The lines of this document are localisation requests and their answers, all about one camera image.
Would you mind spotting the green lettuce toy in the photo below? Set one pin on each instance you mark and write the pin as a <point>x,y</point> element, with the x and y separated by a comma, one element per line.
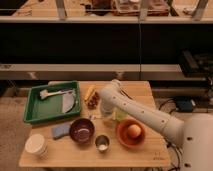
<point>120,114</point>

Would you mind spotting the small metal cup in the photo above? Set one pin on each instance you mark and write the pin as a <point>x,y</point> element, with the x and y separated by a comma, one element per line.
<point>102,143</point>

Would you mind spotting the wooden board table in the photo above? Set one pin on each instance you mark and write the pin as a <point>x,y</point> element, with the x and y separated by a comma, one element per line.
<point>66,153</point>

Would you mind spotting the brown grape cluster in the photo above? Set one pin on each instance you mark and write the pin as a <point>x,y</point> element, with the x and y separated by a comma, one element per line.
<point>93,101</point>

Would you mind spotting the black box on shelf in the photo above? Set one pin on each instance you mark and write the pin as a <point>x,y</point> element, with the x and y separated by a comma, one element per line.
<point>196,65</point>

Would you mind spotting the purple bowl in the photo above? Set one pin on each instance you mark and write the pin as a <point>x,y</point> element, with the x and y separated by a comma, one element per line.
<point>82,130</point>

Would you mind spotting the orange bowl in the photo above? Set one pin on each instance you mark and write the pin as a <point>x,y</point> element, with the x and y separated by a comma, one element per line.
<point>124,138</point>

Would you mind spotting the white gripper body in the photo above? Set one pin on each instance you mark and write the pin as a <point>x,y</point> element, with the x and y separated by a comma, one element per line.
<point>106,108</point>

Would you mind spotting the grey curved scraper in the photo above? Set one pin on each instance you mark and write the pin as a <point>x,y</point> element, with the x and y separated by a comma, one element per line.
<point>68,101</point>

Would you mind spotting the black power adapter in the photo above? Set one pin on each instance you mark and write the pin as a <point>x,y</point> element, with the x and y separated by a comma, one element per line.
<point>184,105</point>

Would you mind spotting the blue sponge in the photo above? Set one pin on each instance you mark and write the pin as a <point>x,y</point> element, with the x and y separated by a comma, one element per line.
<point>60,131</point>

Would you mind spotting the green plastic tray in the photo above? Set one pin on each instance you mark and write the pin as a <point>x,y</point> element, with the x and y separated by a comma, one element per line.
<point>39,111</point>

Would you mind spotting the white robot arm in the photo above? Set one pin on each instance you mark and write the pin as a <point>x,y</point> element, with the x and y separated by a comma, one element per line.
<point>194,136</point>

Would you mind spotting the orange egg-shaped ball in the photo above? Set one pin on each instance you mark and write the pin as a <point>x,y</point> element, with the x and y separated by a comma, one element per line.
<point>134,131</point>

